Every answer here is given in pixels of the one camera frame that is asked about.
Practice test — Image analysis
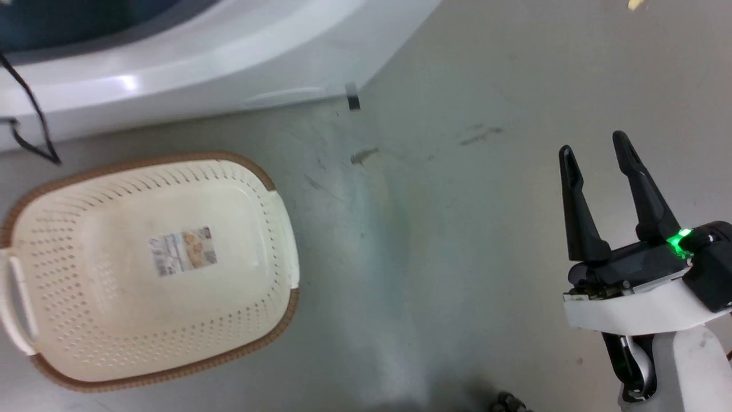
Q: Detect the thin black cable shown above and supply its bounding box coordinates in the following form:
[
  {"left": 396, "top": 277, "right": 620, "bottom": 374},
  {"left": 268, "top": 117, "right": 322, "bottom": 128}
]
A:
[{"left": 0, "top": 53, "right": 62, "bottom": 166}]

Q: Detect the cream perforated laundry basket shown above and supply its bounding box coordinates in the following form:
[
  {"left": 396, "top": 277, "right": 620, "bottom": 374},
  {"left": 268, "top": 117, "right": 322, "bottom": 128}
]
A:
[{"left": 0, "top": 151, "right": 301, "bottom": 393}]

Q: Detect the white washing machine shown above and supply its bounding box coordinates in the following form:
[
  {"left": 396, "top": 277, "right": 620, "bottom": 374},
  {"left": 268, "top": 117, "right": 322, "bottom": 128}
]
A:
[{"left": 0, "top": 0, "right": 444, "bottom": 153}]

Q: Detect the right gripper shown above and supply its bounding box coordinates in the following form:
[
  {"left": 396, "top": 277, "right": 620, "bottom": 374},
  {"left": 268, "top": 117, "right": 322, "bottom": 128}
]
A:
[{"left": 559, "top": 130, "right": 732, "bottom": 336}]

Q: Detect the printed paper label sticker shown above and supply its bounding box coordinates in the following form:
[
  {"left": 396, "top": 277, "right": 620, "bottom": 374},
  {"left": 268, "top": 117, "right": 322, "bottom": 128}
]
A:
[{"left": 149, "top": 227, "right": 218, "bottom": 278}]

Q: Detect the dark blue washing machine door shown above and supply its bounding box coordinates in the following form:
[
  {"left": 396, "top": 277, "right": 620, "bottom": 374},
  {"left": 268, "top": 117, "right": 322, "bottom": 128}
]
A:
[{"left": 0, "top": 0, "right": 221, "bottom": 53}]

